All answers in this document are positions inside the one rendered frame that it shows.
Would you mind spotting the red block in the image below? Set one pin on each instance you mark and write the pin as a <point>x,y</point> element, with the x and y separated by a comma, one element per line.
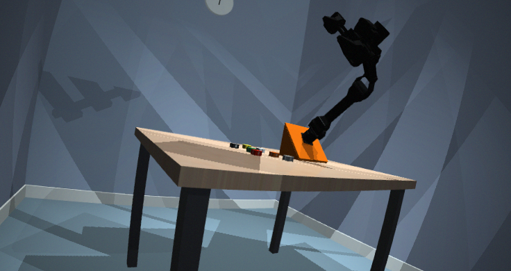
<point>256,152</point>

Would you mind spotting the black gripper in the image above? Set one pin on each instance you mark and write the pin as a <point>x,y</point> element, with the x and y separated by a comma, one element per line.
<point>355,52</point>

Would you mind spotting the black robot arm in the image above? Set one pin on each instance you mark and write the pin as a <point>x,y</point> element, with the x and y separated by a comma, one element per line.
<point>370,35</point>

